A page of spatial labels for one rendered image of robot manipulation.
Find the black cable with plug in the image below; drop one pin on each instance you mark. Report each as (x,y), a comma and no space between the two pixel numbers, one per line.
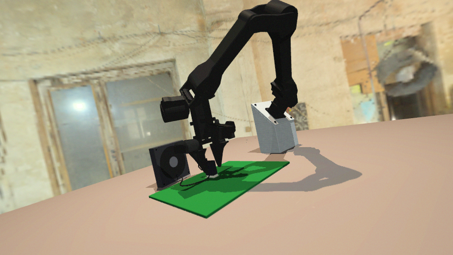
(212,170)

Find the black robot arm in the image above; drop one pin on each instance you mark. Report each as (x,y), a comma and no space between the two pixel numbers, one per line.
(277,18)

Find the green circuit board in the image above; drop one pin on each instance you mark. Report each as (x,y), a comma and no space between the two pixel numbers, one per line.
(233,179)

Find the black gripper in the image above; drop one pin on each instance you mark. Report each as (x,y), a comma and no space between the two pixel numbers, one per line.
(194,146)

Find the black computer fan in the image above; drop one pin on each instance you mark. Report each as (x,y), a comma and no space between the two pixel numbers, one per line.
(167,165)

